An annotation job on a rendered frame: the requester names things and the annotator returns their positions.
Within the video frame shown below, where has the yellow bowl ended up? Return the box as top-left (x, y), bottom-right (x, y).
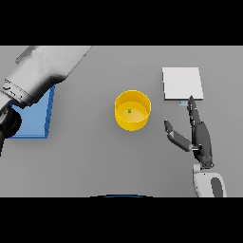
top-left (114, 89), bottom-right (153, 132)

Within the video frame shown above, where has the flat pale square scale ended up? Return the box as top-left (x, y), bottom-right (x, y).
top-left (161, 66), bottom-right (205, 106)

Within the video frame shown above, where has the left robot hand dark grey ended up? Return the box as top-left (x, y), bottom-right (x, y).
top-left (0, 105), bottom-right (23, 158)

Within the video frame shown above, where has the blue tray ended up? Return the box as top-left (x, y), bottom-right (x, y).
top-left (8, 84), bottom-right (57, 140)

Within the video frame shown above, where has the right robot hand dark grey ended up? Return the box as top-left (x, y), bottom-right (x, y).
top-left (163, 95), bottom-right (215, 170)

